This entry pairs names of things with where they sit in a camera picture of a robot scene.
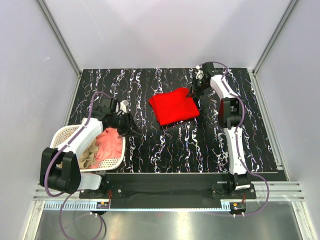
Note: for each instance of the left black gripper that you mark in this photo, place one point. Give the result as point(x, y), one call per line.
point(127, 123)

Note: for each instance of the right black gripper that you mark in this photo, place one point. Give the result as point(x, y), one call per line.
point(196, 86)

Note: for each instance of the red t shirt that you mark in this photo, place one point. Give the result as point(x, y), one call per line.
point(173, 107)

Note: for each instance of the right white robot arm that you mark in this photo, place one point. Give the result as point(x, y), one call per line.
point(231, 116)

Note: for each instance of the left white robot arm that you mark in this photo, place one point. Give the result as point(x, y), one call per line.
point(60, 170)

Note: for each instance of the pink t shirt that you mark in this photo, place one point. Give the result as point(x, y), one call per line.
point(109, 144)

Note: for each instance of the beige t shirt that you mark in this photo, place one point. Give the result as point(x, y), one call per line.
point(88, 158)

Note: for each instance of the white plastic laundry basket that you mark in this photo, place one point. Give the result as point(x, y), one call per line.
point(108, 164)

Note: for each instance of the left small electronics board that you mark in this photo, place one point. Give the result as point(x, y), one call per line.
point(103, 205)

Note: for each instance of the small electronics board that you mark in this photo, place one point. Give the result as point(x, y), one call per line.
point(103, 205)
point(238, 207)

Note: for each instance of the right small electronics board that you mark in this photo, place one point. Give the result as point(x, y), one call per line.
point(238, 207)

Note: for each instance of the left aluminium frame post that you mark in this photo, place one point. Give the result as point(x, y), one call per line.
point(58, 35)

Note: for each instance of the aluminium frame post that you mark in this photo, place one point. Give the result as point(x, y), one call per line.
point(58, 35)
point(275, 35)

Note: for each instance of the front aluminium rail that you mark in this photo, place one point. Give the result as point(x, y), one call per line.
point(277, 191)

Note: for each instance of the right aluminium frame post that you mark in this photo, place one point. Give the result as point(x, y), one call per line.
point(275, 35)

